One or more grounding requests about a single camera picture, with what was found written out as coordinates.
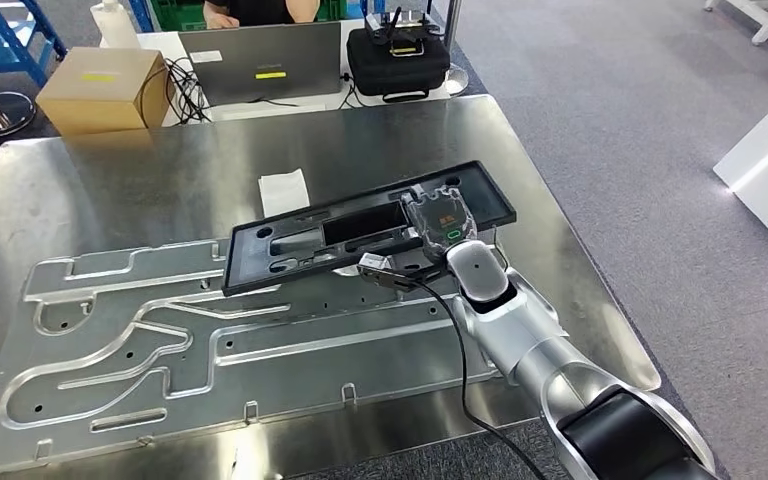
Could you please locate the black plastic panel part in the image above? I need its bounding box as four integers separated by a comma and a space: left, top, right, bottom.
222, 160, 518, 297

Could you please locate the stainless steel workbench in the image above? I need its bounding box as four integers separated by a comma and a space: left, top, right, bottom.
0, 94, 662, 480

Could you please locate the machined aluminium plate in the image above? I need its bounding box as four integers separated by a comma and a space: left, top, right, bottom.
0, 237, 501, 475

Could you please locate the black carrying case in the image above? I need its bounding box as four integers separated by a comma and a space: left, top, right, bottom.
346, 26, 452, 104

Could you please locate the black remote controller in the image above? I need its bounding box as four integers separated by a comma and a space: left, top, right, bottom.
364, 6, 445, 58

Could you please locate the stainless steel table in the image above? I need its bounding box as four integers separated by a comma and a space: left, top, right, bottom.
178, 21, 344, 107

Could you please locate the person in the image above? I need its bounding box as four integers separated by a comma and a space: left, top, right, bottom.
203, 0, 322, 30

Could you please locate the brown cardboard box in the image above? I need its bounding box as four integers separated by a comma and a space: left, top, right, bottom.
36, 47, 172, 137

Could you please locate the white plastic bottle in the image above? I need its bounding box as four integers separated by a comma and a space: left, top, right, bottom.
90, 0, 140, 49

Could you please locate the white object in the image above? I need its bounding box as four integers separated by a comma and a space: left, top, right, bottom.
703, 0, 768, 46

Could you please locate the black camera cable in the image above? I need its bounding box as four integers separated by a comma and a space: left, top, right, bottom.
417, 281, 548, 480

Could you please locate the chrome stanchion post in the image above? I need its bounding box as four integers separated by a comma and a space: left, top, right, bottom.
442, 0, 470, 96

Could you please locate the black cable bundle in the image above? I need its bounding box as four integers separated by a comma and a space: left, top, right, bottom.
138, 58, 213, 127

